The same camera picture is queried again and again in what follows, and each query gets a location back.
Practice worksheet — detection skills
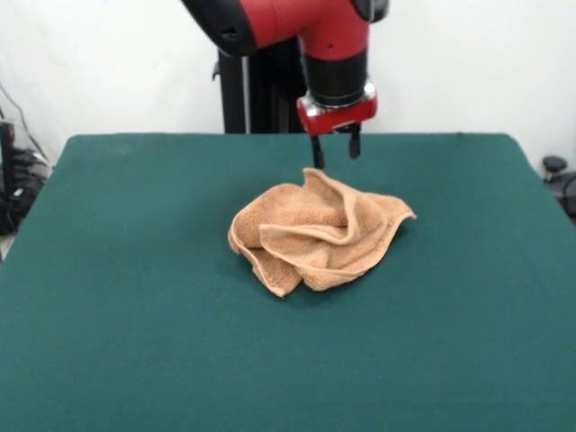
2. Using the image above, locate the black computer tower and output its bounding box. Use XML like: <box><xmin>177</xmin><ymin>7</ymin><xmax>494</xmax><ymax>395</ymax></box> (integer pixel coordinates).
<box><xmin>0</xmin><ymin>120</ymin><xmax>15</xmax><ymax>199</ymax></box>

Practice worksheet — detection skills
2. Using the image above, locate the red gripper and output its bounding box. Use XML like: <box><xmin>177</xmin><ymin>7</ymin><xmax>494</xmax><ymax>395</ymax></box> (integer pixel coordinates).
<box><xmin>296</xmin><ymin>94</ymin><xmax>379</xmax><ymax>170</ymax></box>

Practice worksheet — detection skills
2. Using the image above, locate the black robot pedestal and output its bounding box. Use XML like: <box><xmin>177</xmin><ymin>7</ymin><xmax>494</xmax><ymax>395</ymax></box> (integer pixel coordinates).
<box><xmin>211</xmin><ymin>44</ymin><xmax>368</xmax><ymax>135</ymax></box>

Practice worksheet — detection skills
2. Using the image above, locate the black cable pile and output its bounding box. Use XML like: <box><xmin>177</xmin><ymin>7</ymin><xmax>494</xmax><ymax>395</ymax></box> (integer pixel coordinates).
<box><xmin>0</xmin><ymin>148</ymin><xmax>54</xmax><ymax>236</ymax></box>

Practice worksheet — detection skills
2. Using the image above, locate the grey wall cable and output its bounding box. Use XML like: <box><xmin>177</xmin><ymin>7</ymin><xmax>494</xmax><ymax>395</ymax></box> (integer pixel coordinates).
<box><xmin>0</xmin><ymin>83</ymin><xmax>50</xmax><ymax>163</ymax></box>

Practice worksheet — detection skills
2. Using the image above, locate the tan terry towel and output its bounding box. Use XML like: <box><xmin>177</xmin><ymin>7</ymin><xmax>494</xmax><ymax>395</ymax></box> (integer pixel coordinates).
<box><xmin>228</xmin><ymin>166</ymin><xmax>419</xmax><ymax>299</ymax></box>

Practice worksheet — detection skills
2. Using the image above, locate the grey office chair base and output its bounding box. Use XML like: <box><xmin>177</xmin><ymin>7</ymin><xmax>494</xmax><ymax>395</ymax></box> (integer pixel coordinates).
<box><xmin>541</xmin><ymin>155</ymin><xmax>576</xmax><ymax>212</ymax></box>

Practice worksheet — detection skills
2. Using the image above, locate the dark green table cloth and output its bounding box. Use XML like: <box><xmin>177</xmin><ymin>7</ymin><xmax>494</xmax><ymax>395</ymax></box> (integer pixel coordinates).
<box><xmin>0</xmin><ymin>132</ymin><xmax>576</xmax><ymax>432</ymax></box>

